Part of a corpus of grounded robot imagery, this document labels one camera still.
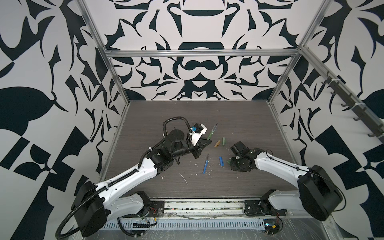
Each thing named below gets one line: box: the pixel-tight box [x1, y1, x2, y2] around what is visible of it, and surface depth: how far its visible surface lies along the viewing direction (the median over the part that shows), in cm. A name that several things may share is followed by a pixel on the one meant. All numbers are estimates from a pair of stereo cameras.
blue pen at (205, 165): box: [202, 153, 210, 175], surface depth 89 cm
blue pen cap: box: [218, 156, 224, 167], surface depth 91 cm
